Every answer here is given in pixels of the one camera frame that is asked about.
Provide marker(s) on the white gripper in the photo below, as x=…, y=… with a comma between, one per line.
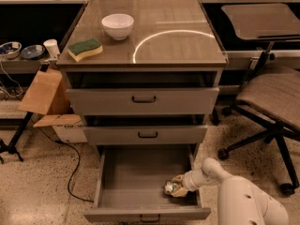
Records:
x=187, y=181

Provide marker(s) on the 7up can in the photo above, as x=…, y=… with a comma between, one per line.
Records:
x=169, y=188

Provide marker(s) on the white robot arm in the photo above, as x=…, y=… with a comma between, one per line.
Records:
x=239, y=201

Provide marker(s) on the bottom grey drawer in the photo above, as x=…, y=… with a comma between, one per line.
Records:
x=131, y=181

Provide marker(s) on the grey drawer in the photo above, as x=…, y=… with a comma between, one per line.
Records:
x=131, y=181
x=142, y=93
x=144, y=129

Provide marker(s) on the middle grey drawer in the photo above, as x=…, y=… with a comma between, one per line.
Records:
x=144, y=129

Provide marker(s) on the grey drawer cabinet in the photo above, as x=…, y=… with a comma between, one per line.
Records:
x=167, y=36

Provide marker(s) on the top grey drawer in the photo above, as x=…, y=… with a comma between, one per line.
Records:
x=142, y=93

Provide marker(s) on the white printed cardboard box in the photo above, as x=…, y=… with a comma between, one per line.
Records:
x=70, y=133

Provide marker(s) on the grey office chair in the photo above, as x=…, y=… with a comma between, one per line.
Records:
x=269, y=94

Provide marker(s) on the brown cardboard box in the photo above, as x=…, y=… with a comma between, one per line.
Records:
x=47, y=96

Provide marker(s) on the green yellow sponge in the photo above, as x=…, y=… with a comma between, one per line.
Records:
x=86, y=48

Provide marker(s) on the white ceramic bowl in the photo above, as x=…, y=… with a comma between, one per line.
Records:
x=118, y=26

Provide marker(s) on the white paper cup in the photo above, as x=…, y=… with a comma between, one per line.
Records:
x=52, y=48

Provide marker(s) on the blue patterned bowl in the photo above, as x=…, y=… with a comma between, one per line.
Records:
x=10, y=50

